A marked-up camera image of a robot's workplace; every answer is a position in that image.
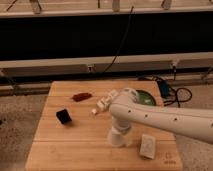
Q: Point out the black eraser block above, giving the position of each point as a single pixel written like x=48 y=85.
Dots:
x=63 y=116

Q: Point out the dark red flat piece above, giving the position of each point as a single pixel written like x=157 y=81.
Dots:
x=81 y=96

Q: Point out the white tube bottle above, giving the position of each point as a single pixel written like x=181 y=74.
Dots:
x=103 y=104

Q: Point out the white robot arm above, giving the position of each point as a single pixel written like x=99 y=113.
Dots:
x=193 y=123

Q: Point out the green bowl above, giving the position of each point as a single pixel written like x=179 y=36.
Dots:
x=146 y=98

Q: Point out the blue box on floor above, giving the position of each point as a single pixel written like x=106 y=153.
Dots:
x=164 y=89

